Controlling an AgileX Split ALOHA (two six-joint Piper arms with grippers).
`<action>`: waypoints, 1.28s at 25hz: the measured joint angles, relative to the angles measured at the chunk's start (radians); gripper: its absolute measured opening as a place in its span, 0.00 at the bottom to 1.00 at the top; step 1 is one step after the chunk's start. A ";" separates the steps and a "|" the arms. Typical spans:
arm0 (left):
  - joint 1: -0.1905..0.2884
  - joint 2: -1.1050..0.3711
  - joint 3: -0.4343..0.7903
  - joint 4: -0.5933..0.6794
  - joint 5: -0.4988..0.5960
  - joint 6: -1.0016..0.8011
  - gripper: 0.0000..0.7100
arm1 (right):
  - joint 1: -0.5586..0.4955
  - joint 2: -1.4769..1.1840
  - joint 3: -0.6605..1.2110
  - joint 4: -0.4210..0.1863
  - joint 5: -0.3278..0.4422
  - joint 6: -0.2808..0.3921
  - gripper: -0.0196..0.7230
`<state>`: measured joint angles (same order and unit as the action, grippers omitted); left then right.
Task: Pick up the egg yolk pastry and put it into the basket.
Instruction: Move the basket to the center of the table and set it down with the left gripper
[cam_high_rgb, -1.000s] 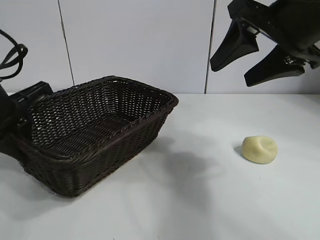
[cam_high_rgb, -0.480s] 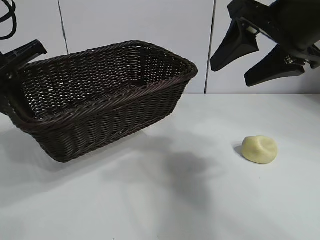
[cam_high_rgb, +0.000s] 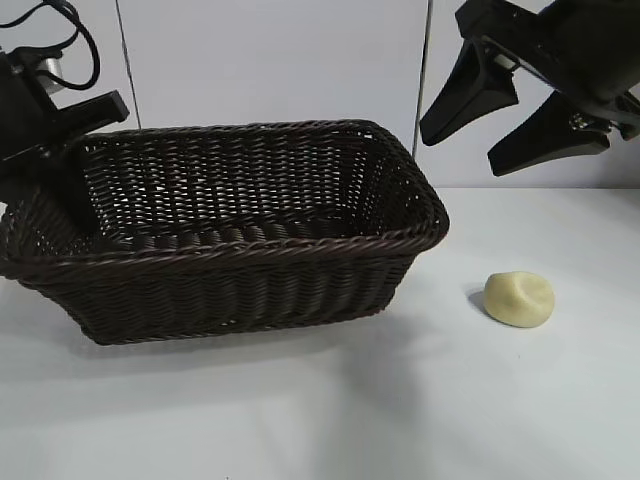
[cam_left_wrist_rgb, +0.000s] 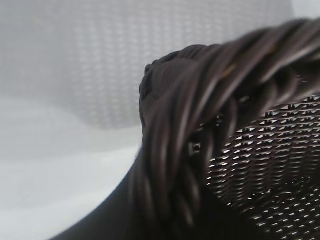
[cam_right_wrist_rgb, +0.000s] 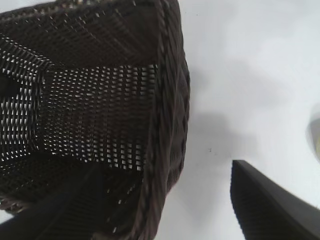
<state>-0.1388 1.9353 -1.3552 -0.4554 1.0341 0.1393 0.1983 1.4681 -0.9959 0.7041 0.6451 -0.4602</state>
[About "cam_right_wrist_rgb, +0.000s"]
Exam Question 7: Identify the dark brown woven basket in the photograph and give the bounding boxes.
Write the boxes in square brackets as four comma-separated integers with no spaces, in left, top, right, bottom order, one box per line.
[0,0,191,240]

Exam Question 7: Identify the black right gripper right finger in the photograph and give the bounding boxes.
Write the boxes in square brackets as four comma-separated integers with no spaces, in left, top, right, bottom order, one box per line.
[231,159,320,240]

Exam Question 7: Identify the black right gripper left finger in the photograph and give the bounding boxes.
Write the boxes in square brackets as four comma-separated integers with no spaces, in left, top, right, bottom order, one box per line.
[0,162,106,240]

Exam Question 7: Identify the pale yellow egg yolk pastry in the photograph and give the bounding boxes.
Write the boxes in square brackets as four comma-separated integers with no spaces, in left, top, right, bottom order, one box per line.
[307,109,320,161]

